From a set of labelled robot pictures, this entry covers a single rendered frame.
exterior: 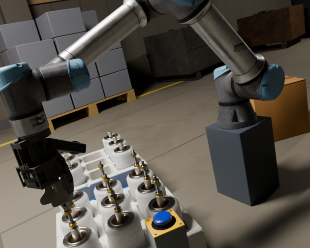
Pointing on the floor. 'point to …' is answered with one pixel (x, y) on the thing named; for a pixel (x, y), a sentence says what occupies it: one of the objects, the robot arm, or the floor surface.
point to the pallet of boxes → (11, 42)
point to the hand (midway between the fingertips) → (67, 203)
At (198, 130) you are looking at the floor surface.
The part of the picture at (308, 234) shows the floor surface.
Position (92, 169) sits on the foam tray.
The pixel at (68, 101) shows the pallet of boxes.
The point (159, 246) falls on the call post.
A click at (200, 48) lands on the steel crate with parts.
